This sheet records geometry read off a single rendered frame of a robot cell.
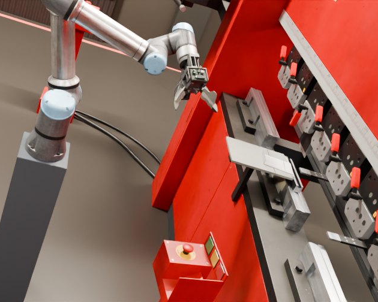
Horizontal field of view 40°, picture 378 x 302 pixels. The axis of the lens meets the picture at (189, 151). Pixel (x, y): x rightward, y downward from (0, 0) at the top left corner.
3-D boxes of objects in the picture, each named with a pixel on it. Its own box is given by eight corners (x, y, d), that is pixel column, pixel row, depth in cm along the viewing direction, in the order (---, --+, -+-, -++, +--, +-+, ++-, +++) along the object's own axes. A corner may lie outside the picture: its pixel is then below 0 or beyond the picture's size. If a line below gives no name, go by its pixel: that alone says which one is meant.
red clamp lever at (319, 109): (317, 103, 188) (314, 128, 185) (327, 107, 189) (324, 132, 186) (314, 105, 190) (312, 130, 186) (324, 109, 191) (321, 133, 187)
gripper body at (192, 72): (188, 80, 174) (183, 51, 180) (180, 94, 181) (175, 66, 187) (210, 82, 177) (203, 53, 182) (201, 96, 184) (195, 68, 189)
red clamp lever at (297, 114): (287, 123, 208) (299, 102, 203) (296, 126, 209) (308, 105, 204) (288, 125, 206) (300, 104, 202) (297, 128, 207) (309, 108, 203)
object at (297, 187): (282, 162, 219) (285, 157, 218) (288, 164, 220) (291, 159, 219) (293, 191, 202) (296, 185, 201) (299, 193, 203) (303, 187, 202)
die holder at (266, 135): (243, 102, 285) (251, 87, 281) (253, 105, 287) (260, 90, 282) (259, 150, 243) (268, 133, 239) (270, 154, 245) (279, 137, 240)
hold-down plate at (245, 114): (235, 103, 280) (237, 98, 278) (244, 106, 281) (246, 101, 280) (243, 130, 254) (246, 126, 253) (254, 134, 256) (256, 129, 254)
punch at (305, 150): (296, 144, 213) (307, 124, 208) (300, 145, 213) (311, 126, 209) (302, 157, 204) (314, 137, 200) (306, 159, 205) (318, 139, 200)
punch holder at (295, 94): (285, 94, 228) (303, 60, 221) (303, 100, 231) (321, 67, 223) (293, 110, 216) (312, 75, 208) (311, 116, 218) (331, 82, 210)
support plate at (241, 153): (225, 138, 214) (226, 136, 213) (282, 156, 220) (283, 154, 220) (231, 162, 199) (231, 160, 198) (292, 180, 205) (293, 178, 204)
